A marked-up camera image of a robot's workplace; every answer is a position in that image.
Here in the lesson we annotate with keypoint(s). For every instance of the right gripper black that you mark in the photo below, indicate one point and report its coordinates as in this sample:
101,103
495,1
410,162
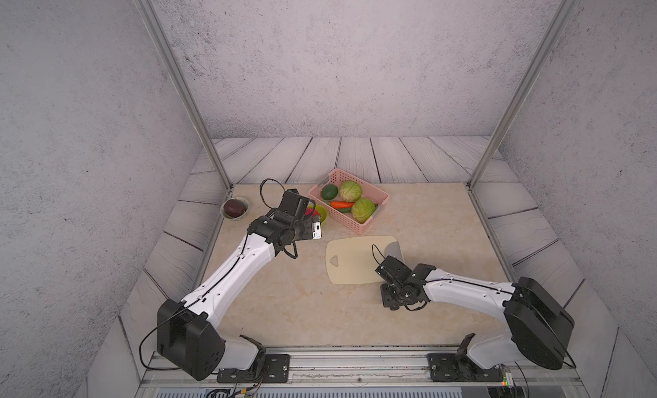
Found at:
386,300

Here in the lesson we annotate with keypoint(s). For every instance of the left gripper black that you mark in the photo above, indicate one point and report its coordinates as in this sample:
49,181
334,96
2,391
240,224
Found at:
307,222

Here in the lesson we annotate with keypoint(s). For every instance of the cleaver knife black handle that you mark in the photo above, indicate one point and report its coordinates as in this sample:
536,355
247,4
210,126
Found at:
393,250

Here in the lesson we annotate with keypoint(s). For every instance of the cream plastic cutting board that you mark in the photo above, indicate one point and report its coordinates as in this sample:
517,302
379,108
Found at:
354,260

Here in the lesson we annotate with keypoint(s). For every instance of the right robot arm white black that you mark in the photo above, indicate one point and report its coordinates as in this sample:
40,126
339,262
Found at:
537,328

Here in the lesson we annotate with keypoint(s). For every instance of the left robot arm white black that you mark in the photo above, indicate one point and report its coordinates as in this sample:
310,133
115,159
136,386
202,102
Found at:
188,330

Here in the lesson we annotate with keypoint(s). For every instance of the red pink fruit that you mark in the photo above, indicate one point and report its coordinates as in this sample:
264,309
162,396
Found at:
310,211

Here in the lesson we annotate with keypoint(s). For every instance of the lime green bowl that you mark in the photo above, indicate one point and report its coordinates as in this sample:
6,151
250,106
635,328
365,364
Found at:
322,212

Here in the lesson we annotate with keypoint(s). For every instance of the dark green avocado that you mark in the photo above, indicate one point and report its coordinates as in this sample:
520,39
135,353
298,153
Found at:
329,192

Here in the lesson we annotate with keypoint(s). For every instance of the orange carrot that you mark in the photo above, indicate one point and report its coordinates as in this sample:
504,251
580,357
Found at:
340,205

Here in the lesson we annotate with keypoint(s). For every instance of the dark brown fruit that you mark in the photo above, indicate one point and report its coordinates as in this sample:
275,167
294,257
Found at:
234,208

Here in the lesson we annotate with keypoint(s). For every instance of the patterned ceramic bowl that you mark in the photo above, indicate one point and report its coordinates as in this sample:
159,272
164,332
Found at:
239,198

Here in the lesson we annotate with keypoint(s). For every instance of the pink perforated plastic basket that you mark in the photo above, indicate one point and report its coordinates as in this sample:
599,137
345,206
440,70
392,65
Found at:
337,177

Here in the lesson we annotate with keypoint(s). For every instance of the green cabbage rear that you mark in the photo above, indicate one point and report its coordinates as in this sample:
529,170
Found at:
350,191

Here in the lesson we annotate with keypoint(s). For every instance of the green cabbage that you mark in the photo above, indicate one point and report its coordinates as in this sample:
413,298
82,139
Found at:
363,209
350,191

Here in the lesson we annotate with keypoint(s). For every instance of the green cabbage front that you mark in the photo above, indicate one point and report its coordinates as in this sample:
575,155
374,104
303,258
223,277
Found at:
363,209

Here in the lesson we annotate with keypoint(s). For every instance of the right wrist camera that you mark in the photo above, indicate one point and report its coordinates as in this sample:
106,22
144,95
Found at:
393,271

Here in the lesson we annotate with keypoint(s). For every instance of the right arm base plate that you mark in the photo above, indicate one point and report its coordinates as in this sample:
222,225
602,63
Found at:
447,368

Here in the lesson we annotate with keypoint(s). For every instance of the aluminium front rail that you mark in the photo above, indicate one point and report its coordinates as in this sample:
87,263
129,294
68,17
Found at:
366,372

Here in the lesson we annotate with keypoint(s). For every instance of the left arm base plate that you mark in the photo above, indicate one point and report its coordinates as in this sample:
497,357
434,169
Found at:
267,368

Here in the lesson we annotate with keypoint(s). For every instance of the left aluminium frame post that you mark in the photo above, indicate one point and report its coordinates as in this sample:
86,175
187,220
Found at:
156,32

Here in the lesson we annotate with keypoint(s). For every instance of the aluminium frame post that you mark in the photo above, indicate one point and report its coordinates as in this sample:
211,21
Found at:
539,58
156,32

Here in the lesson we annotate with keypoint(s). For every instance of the right aluminium frame post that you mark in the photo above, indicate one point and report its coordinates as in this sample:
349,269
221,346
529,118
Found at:
539,58

